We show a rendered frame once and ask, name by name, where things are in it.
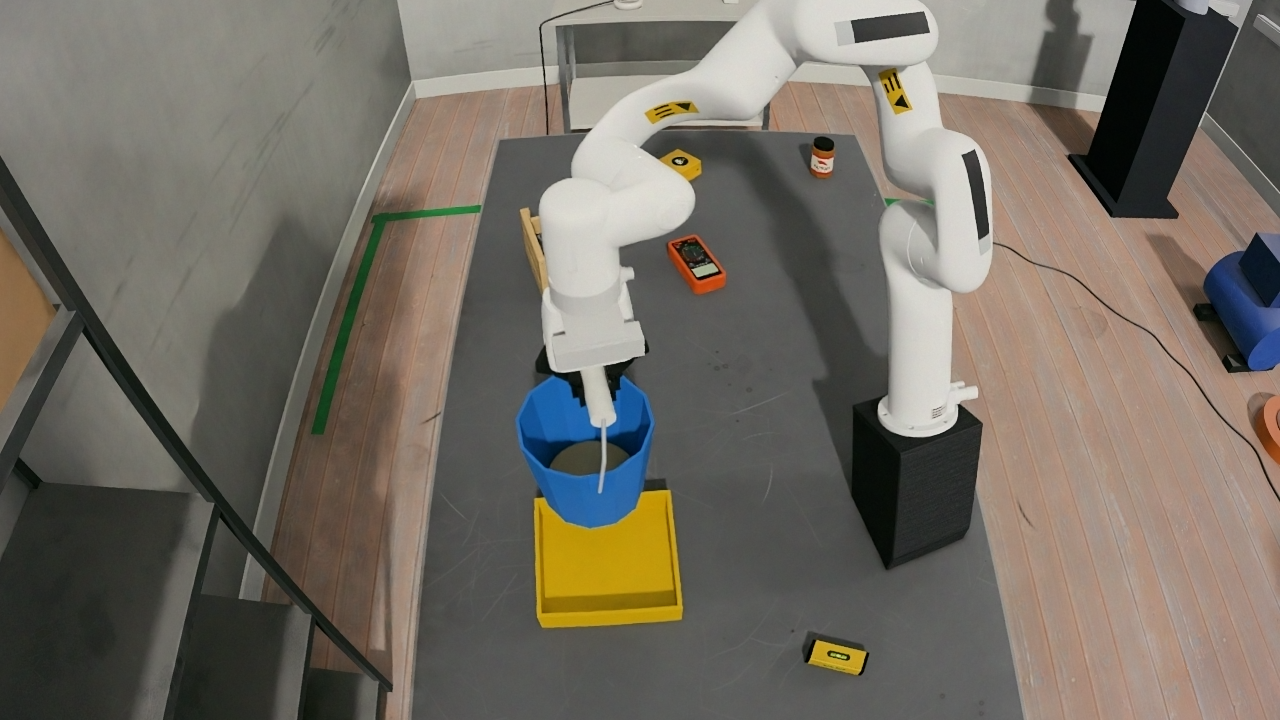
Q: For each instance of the yellow shallow tray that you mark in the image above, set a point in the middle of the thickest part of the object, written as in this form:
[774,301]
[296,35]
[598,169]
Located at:
[608,570]

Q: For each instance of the wooden crate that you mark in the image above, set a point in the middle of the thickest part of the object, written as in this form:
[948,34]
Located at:
[532,233]

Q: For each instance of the yellow pocket level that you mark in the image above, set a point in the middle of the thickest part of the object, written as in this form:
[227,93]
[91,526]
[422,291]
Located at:
[837,657]

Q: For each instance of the orange jar with black lid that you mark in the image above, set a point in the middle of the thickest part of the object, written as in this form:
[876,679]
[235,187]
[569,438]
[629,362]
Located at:
[822,157]

